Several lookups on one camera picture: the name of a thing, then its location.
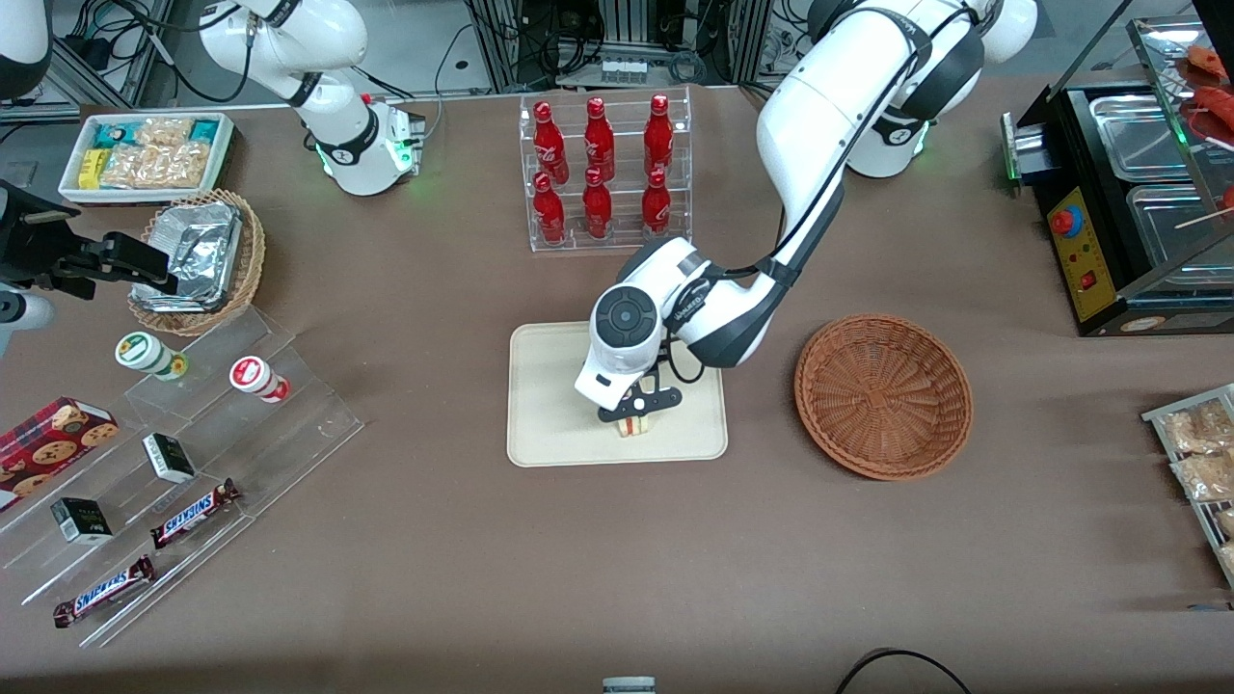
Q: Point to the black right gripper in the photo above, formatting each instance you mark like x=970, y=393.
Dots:
x=37, y=245

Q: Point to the triangular sandwich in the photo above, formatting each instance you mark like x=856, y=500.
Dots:
x=636, y=428

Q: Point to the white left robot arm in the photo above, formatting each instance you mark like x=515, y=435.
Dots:
x=819, y=125

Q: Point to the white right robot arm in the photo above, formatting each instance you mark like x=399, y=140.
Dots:
x=337, y=39

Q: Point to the white rectangular snack tray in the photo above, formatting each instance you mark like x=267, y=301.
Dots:
x=145, y=196

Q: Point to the beige plastic tray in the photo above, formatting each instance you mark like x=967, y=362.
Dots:
x=549, y=405

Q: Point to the light wicker basket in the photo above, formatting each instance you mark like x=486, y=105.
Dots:
x=253, y=255

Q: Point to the round brown wicker basket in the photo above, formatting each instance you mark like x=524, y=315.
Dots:
x=882, y=395

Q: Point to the tray of packaged pastries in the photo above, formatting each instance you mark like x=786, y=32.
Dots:
x=1157, y=416

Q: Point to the green lid cup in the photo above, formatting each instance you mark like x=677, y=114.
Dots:
x=145, y=353

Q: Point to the foil wrapped package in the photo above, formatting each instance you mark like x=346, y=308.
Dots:
x=198, y=217
x=198, y=275

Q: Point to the yellow snack packet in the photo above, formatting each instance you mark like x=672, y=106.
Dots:
x=93, y=169

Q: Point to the large clear cracker bag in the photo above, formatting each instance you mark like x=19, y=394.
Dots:
x=159, y=166

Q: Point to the teal snack packet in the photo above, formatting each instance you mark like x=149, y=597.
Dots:
x=113, y=135
x=205, y=129

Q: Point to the small clear cracker bag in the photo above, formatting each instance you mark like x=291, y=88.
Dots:
x=164, y=131

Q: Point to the clear acrylic bottle rack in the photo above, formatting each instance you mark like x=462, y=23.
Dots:
x=622, y=241

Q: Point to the red lid cup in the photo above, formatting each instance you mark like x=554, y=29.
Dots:
x=255, y=376

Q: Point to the red cookie box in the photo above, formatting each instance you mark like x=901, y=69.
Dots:
x=48, y=448

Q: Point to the small black box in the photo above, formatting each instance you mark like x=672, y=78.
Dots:
x=170, y=458
x=82, y=520

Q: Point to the red cola bottle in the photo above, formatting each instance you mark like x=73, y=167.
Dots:
x=597, y=204
x=656, y=202
x=658, y=130
x=549, y=210
x=549, y=140
x=599, y=135

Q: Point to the clear acrylic stepped display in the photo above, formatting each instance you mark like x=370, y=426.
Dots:
x=270, y=424

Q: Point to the brown Snickers bar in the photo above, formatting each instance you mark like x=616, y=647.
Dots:
x=104, y=591
x=193, y=514

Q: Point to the small grey object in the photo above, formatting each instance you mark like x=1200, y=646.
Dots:
x=629, y=685

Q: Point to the black food warmer machine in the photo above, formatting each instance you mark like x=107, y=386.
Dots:
x=1109, y=289

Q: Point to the clear bag of snacks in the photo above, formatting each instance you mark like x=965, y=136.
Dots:
x=1195, y=429
x=1205, y=475

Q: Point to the steel warmer pan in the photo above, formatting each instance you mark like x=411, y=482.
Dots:
x=1171, y=226
x=1138, y=135

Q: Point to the red sausage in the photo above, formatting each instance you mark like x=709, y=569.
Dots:
x=1210, y=63

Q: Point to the aluminium frame rack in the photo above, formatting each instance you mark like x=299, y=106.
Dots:
x=627, y=24

